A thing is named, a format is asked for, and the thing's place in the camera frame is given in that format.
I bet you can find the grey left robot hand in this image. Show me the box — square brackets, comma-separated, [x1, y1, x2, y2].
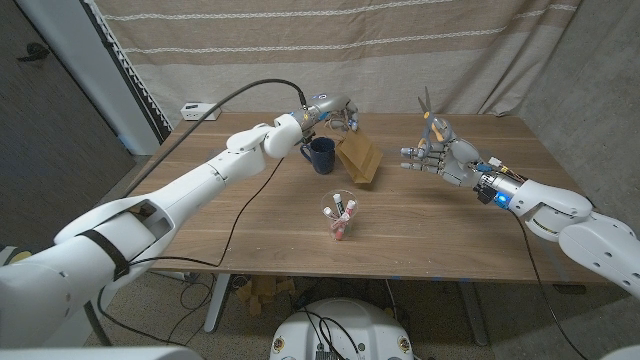
[301, 94, 360, 133]

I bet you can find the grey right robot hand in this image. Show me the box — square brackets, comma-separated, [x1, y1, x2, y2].
[399, 137, 526, 210]

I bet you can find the brown paper bag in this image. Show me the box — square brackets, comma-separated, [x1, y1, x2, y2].
[327, 115, 384, 185]

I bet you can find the navy blue mug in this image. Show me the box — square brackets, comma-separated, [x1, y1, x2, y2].
[299, 136, 337, 176]

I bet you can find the beige striped curtain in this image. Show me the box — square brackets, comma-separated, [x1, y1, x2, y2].
[92, 0, 584, 117]

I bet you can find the clear plastic cup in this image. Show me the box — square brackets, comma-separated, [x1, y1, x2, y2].
[321, 189, 359, 242]

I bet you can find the white power strip box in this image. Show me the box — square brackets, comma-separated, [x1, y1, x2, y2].
[180, 102, 223, 122]

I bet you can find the grey table leg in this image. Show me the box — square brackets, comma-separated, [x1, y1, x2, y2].
[458, 281, 489, 347]

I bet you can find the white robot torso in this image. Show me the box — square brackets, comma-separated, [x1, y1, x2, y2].
[269, 297, 415, 360]

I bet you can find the pile of wooden blocks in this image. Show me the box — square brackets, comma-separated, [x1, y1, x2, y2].
[234, 276, 297, 316]

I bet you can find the white table leg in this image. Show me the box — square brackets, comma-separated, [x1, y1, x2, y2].
[203, 273, 232, 335]

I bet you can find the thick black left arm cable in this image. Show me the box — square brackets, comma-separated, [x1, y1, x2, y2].
[82, 78, 308, 347]

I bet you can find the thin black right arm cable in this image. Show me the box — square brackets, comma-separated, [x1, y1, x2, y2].
[509, 212, 587, 360]

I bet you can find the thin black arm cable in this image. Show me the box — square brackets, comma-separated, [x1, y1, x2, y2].
[97, 155, 286, 347]
[509, 212, 587, 360]

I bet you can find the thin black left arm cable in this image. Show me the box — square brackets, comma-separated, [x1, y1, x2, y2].
[97, 155, 286, 347]

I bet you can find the black torso cable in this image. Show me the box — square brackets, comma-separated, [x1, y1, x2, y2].
[298, 309, 362, 360]

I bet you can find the white door frame post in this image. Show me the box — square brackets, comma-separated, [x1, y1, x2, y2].
[14, 0, 161, 156]

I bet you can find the black door handle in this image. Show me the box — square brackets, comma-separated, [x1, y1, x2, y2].
[16, 42, 50, 64]

